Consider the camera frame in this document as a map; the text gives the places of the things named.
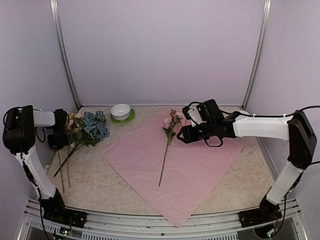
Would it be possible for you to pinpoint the pink wrapping paper sheet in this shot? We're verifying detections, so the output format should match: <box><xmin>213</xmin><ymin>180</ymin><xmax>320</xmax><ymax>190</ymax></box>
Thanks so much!
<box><xmin>103</xmin><ymin>108</ymin><xmax>243</xmax><ymax>227</ymax></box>

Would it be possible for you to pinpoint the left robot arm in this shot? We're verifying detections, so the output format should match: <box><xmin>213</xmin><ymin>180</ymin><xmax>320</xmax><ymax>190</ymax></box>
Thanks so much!
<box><xmin>2</xmin><ymin>105</ymin><xmax>70</xmax><ymax>223</ymax></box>

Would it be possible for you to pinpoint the front aluminium rail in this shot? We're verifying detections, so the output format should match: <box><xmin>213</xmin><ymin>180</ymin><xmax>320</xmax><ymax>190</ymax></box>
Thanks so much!
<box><xmin>17</xmin><ymin>199</ymin><xmax>309</xmax><ymax>240</ymax></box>

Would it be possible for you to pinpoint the right aluminium frame post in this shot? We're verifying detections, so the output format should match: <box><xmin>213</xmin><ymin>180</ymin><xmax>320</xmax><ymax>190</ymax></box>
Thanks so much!
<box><xmin>241</xmin><ymin>0</ymin><xmax>272</xmax><ymax>110</ymax></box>

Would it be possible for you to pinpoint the aluminium frame post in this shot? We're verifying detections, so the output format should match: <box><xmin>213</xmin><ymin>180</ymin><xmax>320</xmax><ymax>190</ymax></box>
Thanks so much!
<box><xmin>241</xmin><ymin>0</ymin><xmax>272</xmax><ymax>110</ymax></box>
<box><xmin>50</xmin><ymin>0</ymin><xmax>82</xmax><ymax>110</ymax></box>

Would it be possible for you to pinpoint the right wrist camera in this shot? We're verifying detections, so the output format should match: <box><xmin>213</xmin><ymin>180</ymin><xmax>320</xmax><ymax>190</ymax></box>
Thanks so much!
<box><xmin>182</xmin><ymin>103</ymin><xmax>204</xmax><ymax>127</ymax></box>

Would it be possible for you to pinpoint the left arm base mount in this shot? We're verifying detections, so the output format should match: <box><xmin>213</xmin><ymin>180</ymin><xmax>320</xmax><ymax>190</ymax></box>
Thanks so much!
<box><xmin>43</xmin><ymin>208</ymin><xmax>88</xmax><ymax>229</ymax></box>

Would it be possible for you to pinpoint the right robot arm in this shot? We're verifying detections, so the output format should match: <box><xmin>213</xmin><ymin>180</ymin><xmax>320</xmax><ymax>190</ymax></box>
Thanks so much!
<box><xmin>176</xmin><ymin>99</ymin><xmax>317</xmax><ymax>222</ymax></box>

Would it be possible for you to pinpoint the blue fake flower bunch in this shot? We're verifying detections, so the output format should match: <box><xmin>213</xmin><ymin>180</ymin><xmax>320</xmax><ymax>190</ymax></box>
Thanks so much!
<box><xmin>53</xmin><ymin>110</ymin><xmax>110</xmax><ymax>177</ymax></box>

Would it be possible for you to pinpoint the white ceramic bowl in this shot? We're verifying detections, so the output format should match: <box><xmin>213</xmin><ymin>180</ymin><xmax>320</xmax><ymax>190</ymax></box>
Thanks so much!
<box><xmin>110</xmin><ymin>103</ymin><xmax>131</xmax><ymax>121</ymax></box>

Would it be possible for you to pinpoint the pink fake rose bunch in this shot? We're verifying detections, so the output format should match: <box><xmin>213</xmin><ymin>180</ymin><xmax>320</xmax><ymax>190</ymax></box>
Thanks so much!
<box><xmin>54</xmin><ymin>113</ymin><xmax>92</xmax><ymax>193</ymax></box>

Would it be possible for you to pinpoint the left aluminium frame post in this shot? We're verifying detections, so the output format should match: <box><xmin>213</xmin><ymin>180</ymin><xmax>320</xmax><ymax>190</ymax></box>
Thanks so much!
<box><xmin>50</xmin><ymin>0</ymin><xmax>82</xmax><ymax>110</ymax></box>

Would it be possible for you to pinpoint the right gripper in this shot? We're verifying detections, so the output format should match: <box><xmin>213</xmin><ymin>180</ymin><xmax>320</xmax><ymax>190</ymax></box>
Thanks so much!
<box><xmin>177</xmin><ymin>119</ymin><xmax>216</xmax><ymax>143</ymax></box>

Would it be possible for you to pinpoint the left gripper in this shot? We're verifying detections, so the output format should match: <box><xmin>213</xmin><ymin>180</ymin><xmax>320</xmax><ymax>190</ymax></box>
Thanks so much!
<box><xmin>48</xmin><ymin>126</ymin><xmax>69</xmax><ymax>150</ymax></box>

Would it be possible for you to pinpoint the green plate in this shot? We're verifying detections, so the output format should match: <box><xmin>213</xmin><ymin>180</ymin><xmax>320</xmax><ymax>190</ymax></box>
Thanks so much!
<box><xmin>110</xmin><ymin>109</ymin><xmax>135</xmax><ymax>124</ymax></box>

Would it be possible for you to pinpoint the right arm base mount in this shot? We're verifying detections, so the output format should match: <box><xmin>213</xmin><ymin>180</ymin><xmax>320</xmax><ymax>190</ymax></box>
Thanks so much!
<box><xmin>238</xmin><ymin>208</ymin><xmax>282</xmax><ymax>228</ymax></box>

